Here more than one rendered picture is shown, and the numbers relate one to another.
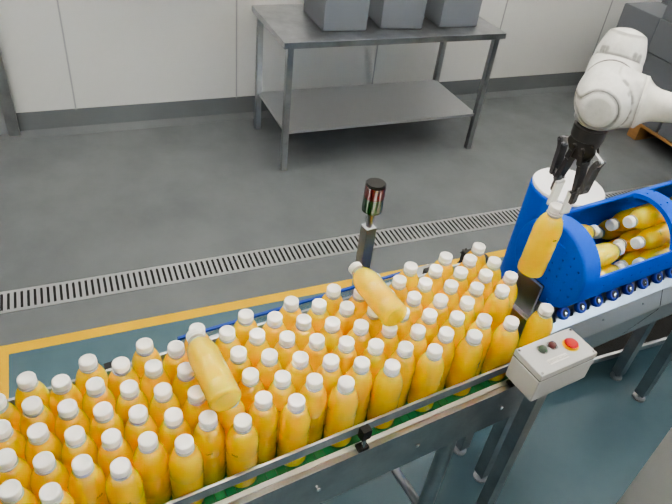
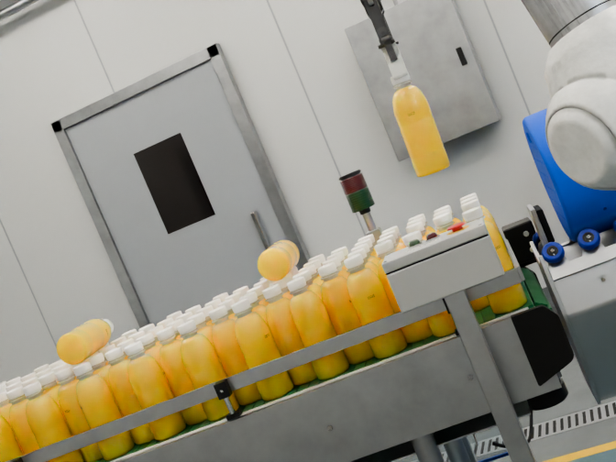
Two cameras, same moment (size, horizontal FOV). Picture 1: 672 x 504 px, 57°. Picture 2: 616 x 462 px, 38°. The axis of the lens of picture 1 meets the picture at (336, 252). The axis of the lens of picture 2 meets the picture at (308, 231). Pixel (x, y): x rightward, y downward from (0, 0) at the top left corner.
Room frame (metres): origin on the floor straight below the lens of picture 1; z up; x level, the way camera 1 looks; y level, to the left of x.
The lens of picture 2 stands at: (-0.18, -1.61, 1.31)
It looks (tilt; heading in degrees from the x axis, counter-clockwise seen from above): 4 degrees down; 44
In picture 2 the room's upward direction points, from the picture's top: 23 degrees counter-clockwise
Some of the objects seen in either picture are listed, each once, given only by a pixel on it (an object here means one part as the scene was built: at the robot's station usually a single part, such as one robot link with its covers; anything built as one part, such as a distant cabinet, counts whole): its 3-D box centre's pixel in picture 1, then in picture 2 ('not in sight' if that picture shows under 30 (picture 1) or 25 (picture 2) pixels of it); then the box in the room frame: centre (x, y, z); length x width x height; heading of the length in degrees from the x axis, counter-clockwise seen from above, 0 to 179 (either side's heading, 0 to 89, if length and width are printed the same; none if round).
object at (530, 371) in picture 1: (550, 363); (442, 264); (1.15, -0.60, 1.05); 0.20 x 0.10 x 0.10; 123
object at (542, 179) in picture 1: (568, 186); not in sight; (2.12, -0.86, 1.03); 0.28 x 0.28 x 0.01
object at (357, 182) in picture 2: (374, 191); (353, 183); (1.59, -0.09, 1.23); 0.06 x 0.06 x 0.04
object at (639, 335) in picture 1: (641, 332); not in sight; (2.14, -1.45, 0.31); 0.06 x 0.06 x 0.63; 33
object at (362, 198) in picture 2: (372, 203); (360, 200); (1.59, -0.09, 1.18); 0.06 x 0.06 x 0.05
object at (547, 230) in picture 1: (542, 241); (417, 126); (1.33, -0.53, 1.30); 0.07 x 0.07 x 0.19
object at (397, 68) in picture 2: (568, 201); (394, 61); (1.32, -0.55, 1.44); 0.03 x 0.01 x 0.07; 123
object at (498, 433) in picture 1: (500, 430); not in sight; (1.48, -0.70, 0.31); 0.06 x 0.06 x 0.63; 33
